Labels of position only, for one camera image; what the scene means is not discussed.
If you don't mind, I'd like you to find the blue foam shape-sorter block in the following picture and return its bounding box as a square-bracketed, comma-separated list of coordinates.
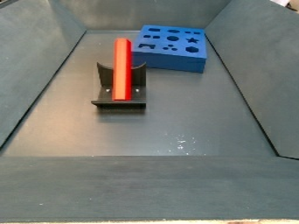
[132, 24, 207, 74]

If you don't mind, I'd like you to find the black curved cradle stand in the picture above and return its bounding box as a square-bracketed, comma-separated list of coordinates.
[91, 64, 146, 109]

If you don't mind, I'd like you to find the red hexagonal prism rod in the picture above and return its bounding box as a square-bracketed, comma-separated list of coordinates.
[112, 38, 131, 101]

